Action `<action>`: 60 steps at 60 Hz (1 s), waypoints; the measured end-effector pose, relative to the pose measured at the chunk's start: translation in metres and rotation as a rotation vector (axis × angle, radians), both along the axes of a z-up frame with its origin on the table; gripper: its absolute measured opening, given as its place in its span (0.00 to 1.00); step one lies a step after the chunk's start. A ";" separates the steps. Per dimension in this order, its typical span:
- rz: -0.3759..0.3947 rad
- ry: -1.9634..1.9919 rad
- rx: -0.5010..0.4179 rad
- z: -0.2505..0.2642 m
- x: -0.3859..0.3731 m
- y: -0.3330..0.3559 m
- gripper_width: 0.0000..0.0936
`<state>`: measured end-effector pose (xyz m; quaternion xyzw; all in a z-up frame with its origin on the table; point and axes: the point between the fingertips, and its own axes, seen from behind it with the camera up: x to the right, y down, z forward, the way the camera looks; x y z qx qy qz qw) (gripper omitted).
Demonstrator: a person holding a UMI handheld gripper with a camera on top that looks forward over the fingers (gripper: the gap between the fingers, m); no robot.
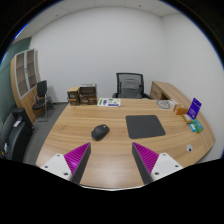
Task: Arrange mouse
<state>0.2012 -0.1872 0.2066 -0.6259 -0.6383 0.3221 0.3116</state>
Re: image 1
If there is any dark grey mouse pad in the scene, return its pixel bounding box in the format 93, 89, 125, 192
125, 114, 167, 140

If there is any tall brown cardboard box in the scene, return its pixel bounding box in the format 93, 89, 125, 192
66, 86, 81, 106

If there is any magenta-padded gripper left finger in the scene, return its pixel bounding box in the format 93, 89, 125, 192
40, 142, 92, 185

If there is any black leather office chair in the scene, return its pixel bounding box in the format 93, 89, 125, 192
0, 107, 35, 163

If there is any green packet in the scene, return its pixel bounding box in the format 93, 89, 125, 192
191, 119, 205, 134

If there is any small tan box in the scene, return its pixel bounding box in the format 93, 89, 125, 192
182, 113, 194, 125

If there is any white printed paper sheet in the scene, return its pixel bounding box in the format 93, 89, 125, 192
96, 97, 122, 108

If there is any black metal-leg visitor chair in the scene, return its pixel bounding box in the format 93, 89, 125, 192
31, 79, 54, 123

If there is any wooden side desk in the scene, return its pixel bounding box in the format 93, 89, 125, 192
149, 80, 188, 104

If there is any black open-front box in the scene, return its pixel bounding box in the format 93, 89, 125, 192
79, 83, 98, 97

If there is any round grey-white disc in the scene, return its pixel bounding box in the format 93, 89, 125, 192
156, 99, 174, 110

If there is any black computer mouse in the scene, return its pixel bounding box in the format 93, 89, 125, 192
90, 123, 111, 142

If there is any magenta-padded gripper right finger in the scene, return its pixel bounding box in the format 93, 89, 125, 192
131, 142, 184, 185

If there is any black mesh office chair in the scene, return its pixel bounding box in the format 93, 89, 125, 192
112, 72, 152, 100

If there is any small orange box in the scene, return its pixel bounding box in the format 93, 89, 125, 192
172, 103, 190, 116

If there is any purple standing card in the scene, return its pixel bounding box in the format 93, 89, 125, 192
186, 97, 203, 120

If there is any wooden shelf cabinet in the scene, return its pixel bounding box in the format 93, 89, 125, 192
9, 48, 43, 124

